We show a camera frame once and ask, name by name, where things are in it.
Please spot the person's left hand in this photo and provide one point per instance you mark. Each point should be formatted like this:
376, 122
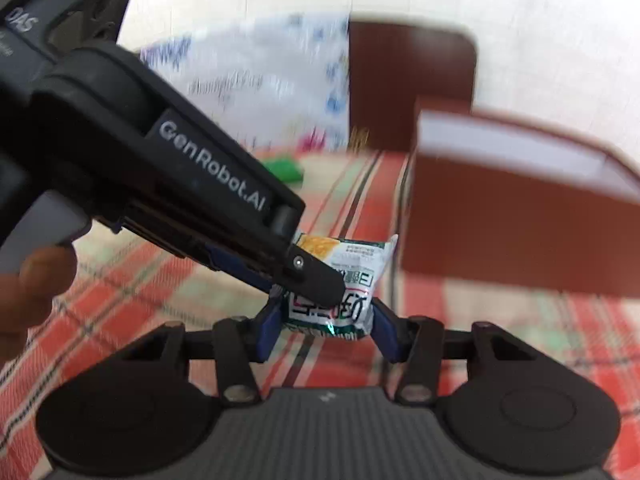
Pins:
35, 290

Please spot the brown cardboard box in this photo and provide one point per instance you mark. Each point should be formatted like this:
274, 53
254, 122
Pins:
500, 220

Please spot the red plaid blanket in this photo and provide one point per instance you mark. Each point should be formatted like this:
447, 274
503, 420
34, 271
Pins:
150, 290

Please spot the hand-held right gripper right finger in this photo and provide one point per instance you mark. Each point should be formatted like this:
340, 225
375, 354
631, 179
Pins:
386, 331

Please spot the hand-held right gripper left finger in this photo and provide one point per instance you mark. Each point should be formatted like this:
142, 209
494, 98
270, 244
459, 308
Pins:
266, 334

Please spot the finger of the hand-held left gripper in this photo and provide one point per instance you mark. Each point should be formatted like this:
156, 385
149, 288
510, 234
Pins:
315, 277
240, 267

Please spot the white green snack packet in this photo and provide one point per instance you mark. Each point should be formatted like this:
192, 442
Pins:
361, 262

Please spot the floral plastic package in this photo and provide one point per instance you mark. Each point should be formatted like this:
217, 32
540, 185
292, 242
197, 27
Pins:
270, 70

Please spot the brown wooden board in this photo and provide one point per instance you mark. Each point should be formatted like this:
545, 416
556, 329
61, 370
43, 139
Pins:
410, 65

